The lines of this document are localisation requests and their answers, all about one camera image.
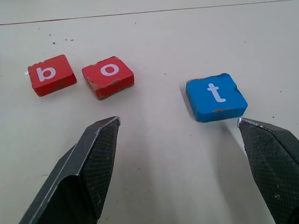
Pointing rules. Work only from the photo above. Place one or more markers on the red letter b block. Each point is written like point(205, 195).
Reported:
point(60, 77)

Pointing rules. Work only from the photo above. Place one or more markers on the blue letter t block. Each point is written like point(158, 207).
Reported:
point(203, 102)

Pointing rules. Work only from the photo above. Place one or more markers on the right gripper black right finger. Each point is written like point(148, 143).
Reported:
point(273, 168)

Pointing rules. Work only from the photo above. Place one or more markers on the red letter o block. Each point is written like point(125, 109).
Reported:
point(93, 74)

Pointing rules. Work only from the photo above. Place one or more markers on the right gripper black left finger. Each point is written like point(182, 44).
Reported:
point(70, 186)

